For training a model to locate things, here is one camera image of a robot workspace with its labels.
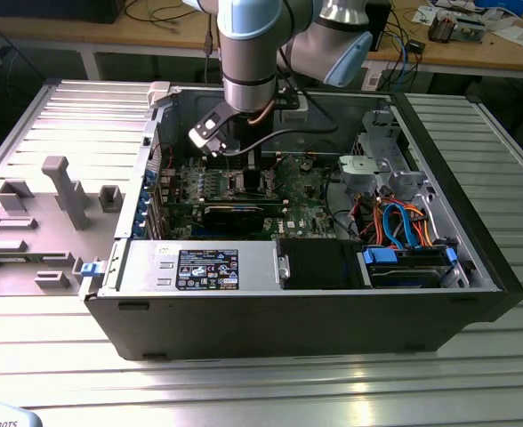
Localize small metal box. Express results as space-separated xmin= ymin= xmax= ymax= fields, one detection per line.
xmin=455 ymin=16 xmax=488 ymax=44

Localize thin red wire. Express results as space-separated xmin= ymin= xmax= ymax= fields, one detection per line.
xmin=152 ymin=141 xmax=176 ymax=173

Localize hard disk in blue carrier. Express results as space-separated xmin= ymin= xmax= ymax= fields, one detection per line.
xmin=357 ymin=246 xmax=461 ymax=289

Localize blue data wire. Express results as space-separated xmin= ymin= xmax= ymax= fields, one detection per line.
xmin=382 ymin=202 xmax=422 ymax=250

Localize blue slot retainer clips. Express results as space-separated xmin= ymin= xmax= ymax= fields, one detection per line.
xmin=131 ymin=171 xmax=157 ymax=241

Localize orange wire bundle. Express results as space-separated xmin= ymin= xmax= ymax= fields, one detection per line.
xmin=358 ymin=197 xmax=439 ymax=248

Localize green motherboard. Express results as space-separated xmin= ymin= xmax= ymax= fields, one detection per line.
xmin=161 ymin=153 xmax=339 ymax=241

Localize silver power supply with label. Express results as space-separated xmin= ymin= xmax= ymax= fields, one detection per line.
xmin=117 ymin=239 xmax=286 ymax=294

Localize wooden desk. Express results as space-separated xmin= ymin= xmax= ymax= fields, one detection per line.
xmin=0 ymin=0 xmax=523 ymax=81

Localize metal heat sink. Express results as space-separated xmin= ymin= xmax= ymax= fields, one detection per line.
xmin=428 ymin=12 xmax=457 ymax=44

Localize black upright box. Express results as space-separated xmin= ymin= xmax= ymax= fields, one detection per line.
xmin=366 ymin=0 xmax=392 ymax=53

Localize black drive bay box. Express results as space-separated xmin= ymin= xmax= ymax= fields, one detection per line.
xmin=275 ymin=238 xmax=365 ymax=291

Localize blue plastic latch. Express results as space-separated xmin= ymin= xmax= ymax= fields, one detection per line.
xmin=80 ymin=262 xmax=106 ymax=280

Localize black flat box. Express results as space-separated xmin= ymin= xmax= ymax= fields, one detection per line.
xmin=0 ymin=0 xmax=121 ymax=25

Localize black graphics card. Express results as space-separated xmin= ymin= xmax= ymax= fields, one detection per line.
xmin=166 ymin=198 xmax=288 ymax=235

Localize silver metal drive cage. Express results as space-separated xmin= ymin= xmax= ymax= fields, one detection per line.
xmin=336 ymin=109 xmax=428 ymax=201

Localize black camera cable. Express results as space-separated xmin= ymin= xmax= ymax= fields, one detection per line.
xmin=220 ymin=88 xmax=339 ymax=157

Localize white papers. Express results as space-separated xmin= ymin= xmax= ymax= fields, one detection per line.
xmin=487 ymin=24 xmax=523 ymax=45

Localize copper coloured hose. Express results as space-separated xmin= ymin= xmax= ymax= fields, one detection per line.
xmin=246 ymin=98 xmax=276 ymax=129

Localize light grey case latch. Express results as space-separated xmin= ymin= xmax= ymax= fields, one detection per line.
xmin=147 ymin=80 xmax=173 ymax=109

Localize black and silver PC case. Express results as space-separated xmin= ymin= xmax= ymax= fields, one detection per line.
xmin=77 ymin=79 xmax=523 ymax=362

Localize grey parts rack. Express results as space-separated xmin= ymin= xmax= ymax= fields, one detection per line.
xmin=0 ymin=155 xmax=125 ymax=297

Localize blue cable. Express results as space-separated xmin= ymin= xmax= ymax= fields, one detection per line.
xmin=398 ymin=37 xmax=421 ymax=90

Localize CPU socket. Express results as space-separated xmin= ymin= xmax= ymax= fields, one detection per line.
xmin=224 ymin=168 xmax=285 ymax=197

